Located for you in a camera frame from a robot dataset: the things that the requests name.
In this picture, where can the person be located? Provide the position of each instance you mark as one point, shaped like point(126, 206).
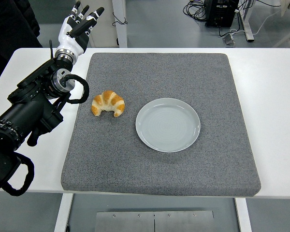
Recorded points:
point(9, 24)

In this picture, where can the beige fabric object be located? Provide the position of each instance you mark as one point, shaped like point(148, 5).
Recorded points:
point(286, 7)

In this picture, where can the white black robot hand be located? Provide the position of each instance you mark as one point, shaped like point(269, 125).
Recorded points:
point(67, 42)

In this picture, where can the golden croissant bread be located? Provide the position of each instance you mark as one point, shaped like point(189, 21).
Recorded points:
point(108, 99)

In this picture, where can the grey power adapter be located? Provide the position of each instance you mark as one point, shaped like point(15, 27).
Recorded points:
point(229, 40)

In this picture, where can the white desk side panel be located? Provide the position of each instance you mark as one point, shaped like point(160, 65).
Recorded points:
point(104, 29)

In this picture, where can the white desk post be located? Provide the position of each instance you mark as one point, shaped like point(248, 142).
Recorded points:
point(120, 33)

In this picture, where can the round light grey plate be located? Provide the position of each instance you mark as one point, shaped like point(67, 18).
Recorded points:
point(168, 125)

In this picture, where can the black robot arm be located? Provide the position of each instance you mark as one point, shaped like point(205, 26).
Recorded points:
point(21, 116)

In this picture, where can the grey felt mat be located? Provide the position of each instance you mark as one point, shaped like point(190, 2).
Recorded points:
point(159, 72)

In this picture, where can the white table leg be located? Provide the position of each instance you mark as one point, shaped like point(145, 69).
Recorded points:
point(243, 215)
point(62, 212)

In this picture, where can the black computer case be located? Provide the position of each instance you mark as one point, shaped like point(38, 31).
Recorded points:
point(220, 13)

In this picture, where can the white desk leg with foot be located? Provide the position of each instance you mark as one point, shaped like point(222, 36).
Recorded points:
point(247, 24)

